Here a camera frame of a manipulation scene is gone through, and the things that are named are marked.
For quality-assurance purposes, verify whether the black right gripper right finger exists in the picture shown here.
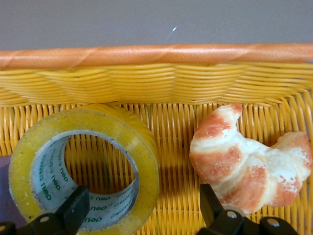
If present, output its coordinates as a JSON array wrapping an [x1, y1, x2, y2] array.
[[200, 183, 246, 235]]

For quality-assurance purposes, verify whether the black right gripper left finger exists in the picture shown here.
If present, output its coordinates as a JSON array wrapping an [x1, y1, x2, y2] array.
[[25, 185, 90, 235]]

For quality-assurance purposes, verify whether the clear yellowish tape roll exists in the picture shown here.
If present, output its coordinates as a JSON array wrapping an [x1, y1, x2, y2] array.
[[8, 104, 159, 233]]

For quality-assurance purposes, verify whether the toy croissant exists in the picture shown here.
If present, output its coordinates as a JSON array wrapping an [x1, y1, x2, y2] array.
[[189, 104, 313, 215]]

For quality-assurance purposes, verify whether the yellow woven tray orange rim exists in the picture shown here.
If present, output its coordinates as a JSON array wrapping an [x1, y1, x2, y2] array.
[[0, 43, 313, 235]]

